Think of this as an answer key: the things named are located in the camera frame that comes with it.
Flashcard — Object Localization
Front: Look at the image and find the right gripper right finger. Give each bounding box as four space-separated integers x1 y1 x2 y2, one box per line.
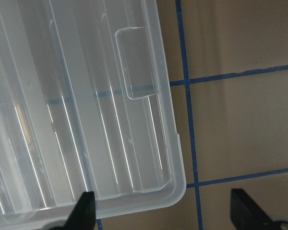
231 188 276 230

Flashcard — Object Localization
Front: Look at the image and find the clear plastic box lid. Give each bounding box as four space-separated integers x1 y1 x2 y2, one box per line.
0 0 186 230

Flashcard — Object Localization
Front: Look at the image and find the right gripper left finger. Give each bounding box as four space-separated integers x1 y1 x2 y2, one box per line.
63 192 96 230

